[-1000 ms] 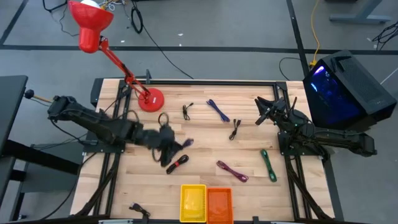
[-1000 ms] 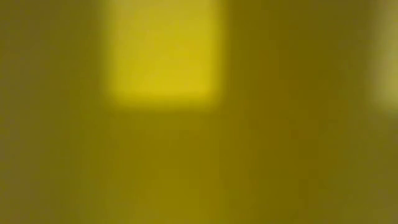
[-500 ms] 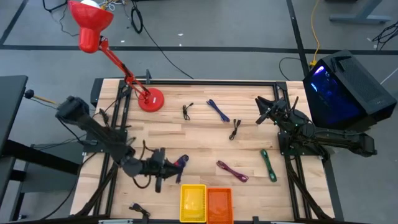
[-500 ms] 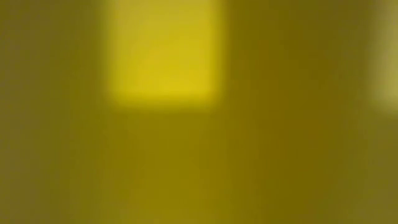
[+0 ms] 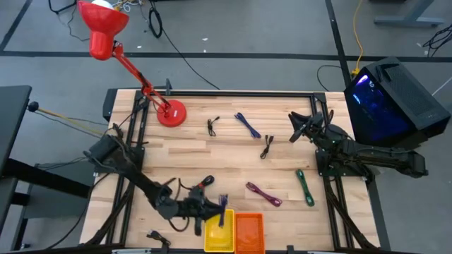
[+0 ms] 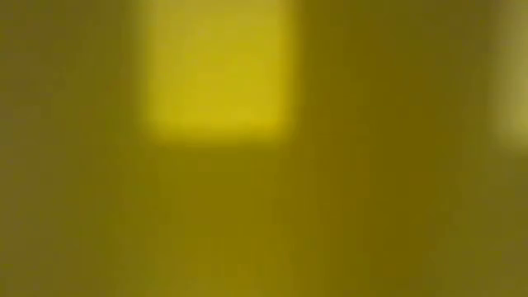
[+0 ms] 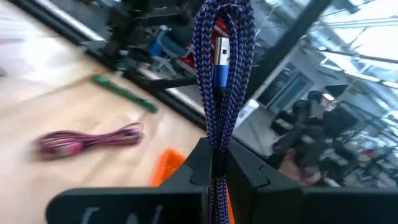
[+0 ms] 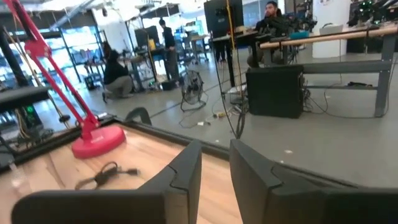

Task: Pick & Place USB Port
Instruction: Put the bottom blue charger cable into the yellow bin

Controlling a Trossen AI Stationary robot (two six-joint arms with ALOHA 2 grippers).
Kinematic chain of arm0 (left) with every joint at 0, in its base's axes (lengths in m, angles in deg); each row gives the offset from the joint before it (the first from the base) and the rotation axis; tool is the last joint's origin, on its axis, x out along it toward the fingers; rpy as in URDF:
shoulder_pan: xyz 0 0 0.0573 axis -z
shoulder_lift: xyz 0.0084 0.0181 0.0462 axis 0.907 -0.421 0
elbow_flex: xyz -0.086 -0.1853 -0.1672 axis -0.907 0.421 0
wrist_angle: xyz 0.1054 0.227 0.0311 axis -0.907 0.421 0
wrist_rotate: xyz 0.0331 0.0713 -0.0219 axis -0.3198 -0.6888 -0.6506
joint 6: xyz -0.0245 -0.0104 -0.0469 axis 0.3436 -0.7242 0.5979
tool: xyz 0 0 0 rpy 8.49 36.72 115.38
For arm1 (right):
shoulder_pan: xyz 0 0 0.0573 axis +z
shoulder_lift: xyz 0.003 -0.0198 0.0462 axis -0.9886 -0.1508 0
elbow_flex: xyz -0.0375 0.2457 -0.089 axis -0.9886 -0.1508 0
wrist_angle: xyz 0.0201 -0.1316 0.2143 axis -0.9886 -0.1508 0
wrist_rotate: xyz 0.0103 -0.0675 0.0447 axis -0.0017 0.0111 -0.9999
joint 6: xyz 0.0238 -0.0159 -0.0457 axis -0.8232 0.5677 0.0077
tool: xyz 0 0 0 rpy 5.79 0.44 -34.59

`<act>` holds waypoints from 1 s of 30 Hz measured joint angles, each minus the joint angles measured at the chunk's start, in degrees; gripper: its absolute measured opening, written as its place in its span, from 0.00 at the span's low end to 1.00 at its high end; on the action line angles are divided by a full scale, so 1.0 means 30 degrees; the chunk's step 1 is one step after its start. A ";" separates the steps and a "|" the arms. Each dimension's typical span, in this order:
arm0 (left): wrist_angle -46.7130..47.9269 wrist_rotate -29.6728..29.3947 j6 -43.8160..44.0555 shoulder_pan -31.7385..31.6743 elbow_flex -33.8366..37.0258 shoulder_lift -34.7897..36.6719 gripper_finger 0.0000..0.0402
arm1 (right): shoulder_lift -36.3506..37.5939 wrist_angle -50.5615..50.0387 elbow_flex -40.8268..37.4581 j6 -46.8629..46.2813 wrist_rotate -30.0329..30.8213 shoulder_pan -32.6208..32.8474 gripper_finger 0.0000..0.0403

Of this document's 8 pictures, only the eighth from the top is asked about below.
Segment black USB cable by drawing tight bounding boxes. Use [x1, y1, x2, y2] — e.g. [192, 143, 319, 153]
[74, 161, 140, 190]

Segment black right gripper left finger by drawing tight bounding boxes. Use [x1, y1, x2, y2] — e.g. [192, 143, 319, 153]
[11, 139, 203, 224]

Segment black monitor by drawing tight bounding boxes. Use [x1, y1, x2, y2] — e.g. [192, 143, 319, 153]
[203, 0, 245, 38]

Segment wood-top workbench grey legs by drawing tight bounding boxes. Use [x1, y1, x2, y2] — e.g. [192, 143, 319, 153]
[259, 24, 398, 118]

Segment yellow hanging cable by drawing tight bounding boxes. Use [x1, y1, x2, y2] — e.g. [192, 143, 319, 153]
[225, 0, 246, 103]

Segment person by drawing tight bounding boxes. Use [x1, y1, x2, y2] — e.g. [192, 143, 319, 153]
[247, 1, 292, 68]
[158, 17, 181, 82]
[101, 42, 135, 103]

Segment black computer case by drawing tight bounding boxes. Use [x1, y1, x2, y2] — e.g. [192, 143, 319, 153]
[245, 64, 305, 119]

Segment black monitor desk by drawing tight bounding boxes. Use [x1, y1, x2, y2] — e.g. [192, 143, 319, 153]
[211, 30, 271, 88]

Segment black floor fan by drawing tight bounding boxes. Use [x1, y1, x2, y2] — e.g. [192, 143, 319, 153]
[180, 70, 208, 113]

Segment black floor cable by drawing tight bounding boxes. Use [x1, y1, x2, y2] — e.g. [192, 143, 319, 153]
[213, 46, 249, 140]

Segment black computer green light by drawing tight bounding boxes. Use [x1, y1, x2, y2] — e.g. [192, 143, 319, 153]
[15, 105, 45, 133]

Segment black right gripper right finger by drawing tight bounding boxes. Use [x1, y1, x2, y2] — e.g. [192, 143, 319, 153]
[229, 138, 398, 224]

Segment red desk lamp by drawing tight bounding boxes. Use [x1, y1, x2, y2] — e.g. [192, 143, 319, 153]
[2, 0, 127, 159]

